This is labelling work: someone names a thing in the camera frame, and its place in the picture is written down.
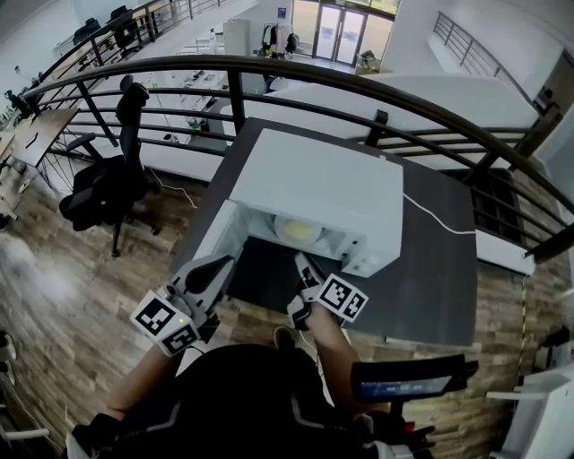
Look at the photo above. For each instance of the white microwave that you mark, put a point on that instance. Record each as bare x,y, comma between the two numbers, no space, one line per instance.
314,179

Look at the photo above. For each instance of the person's left forearm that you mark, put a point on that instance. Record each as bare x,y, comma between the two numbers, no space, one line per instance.
139,385

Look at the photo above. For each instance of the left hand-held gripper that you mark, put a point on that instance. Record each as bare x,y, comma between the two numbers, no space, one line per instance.
154,318

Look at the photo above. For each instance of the grey stair railing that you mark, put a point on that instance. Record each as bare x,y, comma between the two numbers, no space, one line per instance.
475,49

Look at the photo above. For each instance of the yellow black floor tape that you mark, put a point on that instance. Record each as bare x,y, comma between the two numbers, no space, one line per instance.
523,323

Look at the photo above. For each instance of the glass entrance door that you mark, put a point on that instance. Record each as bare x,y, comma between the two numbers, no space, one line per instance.
341,36

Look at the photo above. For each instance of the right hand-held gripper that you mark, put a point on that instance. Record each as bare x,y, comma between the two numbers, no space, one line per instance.
341,296

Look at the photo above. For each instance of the dark table with white legs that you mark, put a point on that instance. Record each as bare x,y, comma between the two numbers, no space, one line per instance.
430,278

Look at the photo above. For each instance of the black desk chair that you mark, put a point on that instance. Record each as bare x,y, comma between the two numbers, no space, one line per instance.
122,24
87,30

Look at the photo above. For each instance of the white side furniture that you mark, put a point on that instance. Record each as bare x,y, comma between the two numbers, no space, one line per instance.
547,417

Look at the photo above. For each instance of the person's dark shoe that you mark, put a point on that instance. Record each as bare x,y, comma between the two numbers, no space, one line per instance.
284,337

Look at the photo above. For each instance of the person's black clothing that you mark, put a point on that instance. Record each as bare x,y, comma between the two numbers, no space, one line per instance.
237,403

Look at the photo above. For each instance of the clothes rack with dark garments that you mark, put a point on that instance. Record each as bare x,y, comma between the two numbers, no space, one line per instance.
280,39

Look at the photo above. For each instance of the black curved metal railing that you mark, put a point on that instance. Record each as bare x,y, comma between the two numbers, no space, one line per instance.
359,85

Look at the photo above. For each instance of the long white table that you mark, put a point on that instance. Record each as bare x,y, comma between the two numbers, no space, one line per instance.
188,83

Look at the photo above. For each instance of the person's right forearm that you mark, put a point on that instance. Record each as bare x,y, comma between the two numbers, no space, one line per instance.
336,354

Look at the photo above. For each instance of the white plate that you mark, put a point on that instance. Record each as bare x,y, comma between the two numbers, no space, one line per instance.
298,229

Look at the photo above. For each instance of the black mesh office chair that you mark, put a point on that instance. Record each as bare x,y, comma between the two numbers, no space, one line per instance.
103,197

